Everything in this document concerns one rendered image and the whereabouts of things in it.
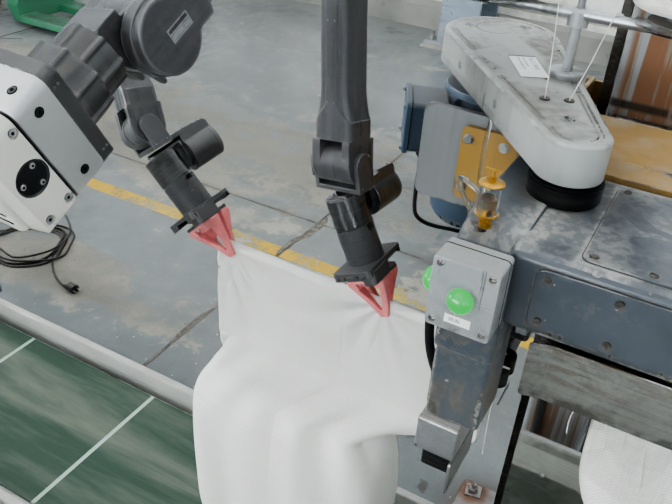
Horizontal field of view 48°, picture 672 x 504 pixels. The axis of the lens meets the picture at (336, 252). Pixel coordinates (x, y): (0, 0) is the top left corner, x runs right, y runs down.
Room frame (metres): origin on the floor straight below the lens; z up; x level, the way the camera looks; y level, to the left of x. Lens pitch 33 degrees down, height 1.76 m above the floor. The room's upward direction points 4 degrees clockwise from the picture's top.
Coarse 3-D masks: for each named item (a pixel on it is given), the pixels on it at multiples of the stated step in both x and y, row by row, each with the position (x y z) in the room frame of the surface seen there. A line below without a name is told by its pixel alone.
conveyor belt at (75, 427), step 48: (0, 336) 1.60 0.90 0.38; (0, 384) 1.42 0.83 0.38; (48, 384) 1.43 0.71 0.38; (96, 384) 1.44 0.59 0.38; (0, 432) 1.26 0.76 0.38; (48, 432) 1.27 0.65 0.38; (96, 432) 1.28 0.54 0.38; (144, 432) 1.29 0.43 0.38; (192, 432) 1.30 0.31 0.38; (0, 480) 1.12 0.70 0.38; (48, 480) 1.13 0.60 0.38; (96, 480) 1.14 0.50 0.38; (144, 480) 1.15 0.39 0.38; (192, 480) 1.16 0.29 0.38
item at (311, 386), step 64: (256, 256) 1.05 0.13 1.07; (256, 320) 1.05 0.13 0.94; (320, 320) 0.98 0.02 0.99; (384, 320) 0.94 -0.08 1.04; (256, 384) 0.99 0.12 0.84; (320, 384) 0.97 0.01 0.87; (384, 384) 0.93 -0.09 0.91; (256, 448) 0.95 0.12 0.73; (320, 448) 0.91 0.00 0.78; (384, 448) 0.91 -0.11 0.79
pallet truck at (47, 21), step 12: (12, 0) 5.56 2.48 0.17; (24, 0) 5.58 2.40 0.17; (36, 0) 5.67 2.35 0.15; (48, 0) 5.77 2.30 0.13; (60, 0) 5.86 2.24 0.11; (72, 0) 5.96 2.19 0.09; (12, 12) 5.53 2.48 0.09; (24, 12) 5.55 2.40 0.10; (36, 12) 5.60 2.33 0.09; (48, 12) 5.73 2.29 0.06; (72, 12) 5.78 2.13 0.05; (36, 24) 5.43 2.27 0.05; (48, 24) 5.37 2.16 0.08; (60, 24) 5.35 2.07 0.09
